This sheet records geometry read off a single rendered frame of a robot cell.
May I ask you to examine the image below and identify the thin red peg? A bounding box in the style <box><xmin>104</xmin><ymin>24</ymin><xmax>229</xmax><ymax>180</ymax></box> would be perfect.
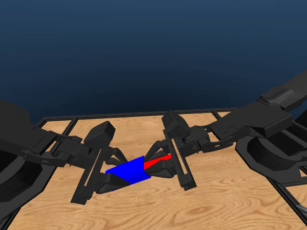
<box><xmin>143</xmin><ymin>154</ymin><xmax>173</xmax><ymax>171</ymax></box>

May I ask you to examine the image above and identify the blue hollow socket block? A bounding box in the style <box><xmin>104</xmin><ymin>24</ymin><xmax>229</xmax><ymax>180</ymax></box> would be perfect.
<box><xmin>105</xmin><ymin>155</ymin><xmax>153</xmax><ymax>192</ymax></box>

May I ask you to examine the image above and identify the black table frame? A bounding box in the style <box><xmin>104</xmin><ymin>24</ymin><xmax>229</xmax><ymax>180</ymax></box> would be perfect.
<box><xmin>0</xmin><ymin>107</ymin><xmax>307</xmax><ymax>230</ymax></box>

